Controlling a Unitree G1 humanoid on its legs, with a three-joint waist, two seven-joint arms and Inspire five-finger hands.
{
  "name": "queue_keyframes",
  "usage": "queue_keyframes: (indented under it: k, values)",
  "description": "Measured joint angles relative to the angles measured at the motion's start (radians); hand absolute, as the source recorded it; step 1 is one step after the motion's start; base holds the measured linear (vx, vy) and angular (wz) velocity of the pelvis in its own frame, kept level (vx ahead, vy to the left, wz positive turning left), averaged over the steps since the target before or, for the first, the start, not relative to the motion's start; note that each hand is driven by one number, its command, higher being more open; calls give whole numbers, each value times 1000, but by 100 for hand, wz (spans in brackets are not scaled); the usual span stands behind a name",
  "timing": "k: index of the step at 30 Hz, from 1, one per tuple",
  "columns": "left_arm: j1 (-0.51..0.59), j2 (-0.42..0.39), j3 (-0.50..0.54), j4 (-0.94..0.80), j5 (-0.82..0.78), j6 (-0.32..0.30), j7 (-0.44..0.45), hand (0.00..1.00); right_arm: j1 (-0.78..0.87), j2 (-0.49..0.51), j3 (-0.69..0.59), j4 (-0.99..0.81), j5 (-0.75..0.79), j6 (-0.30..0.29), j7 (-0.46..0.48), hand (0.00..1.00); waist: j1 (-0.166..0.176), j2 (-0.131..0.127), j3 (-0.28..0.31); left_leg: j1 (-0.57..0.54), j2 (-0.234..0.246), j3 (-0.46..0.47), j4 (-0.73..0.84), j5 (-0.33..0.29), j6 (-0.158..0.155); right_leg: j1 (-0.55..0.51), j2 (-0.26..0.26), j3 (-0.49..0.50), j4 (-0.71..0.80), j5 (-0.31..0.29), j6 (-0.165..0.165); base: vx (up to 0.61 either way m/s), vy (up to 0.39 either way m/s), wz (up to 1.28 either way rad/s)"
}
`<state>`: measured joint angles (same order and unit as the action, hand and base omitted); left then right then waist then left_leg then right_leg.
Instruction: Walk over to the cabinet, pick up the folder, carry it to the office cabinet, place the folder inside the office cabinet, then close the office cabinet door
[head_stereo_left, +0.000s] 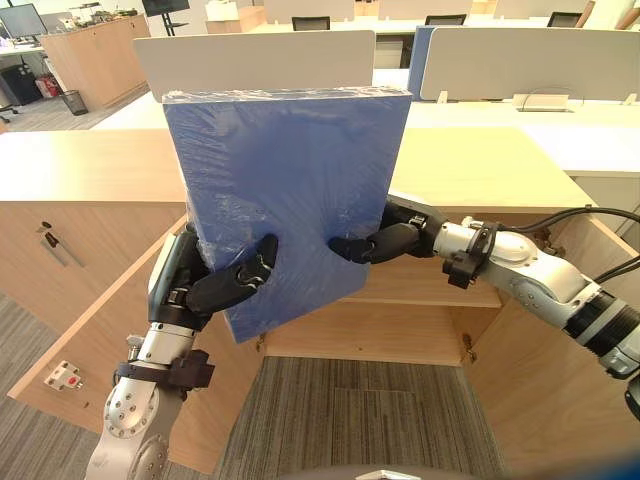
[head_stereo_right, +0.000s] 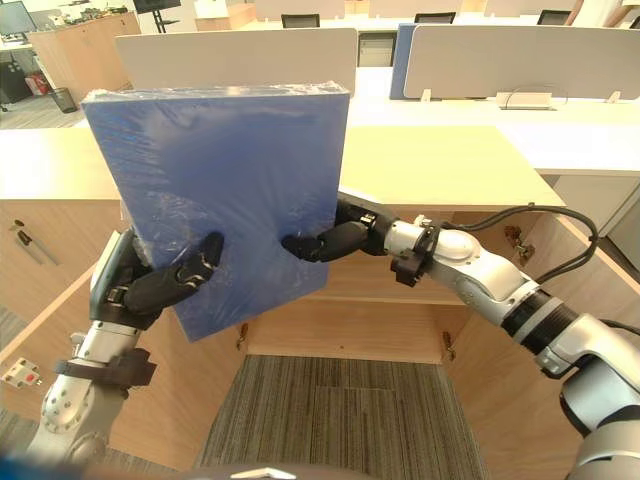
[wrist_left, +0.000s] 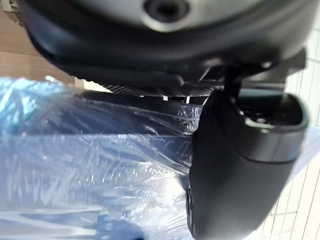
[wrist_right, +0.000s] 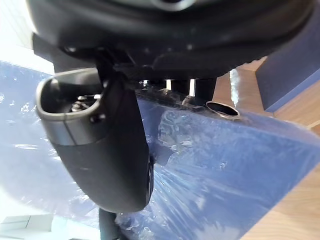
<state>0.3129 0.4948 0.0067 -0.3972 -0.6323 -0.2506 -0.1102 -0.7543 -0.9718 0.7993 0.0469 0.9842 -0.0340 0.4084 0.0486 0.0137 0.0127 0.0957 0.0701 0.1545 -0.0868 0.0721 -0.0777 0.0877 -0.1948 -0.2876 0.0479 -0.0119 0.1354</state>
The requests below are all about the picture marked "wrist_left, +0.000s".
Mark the light wooden cabinet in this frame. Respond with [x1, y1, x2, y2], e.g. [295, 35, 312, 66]
[0, 9, 76, 85]

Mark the plastic-wrapped black office chair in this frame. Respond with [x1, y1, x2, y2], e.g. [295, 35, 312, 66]
[0, 74, 320, 240]

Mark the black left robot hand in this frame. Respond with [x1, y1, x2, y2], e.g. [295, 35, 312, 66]
[17, 0, 320, 240]

